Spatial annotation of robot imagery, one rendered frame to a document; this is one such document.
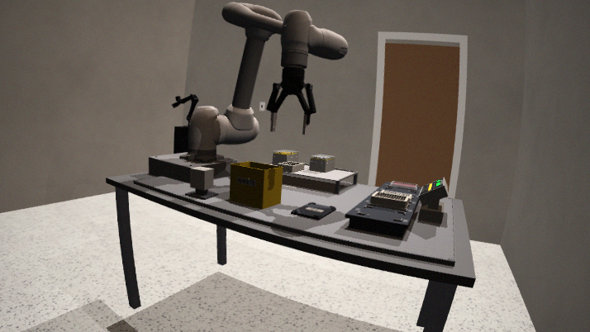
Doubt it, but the yellow waste bin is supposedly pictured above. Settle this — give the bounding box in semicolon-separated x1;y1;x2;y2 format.
230;161;283;209

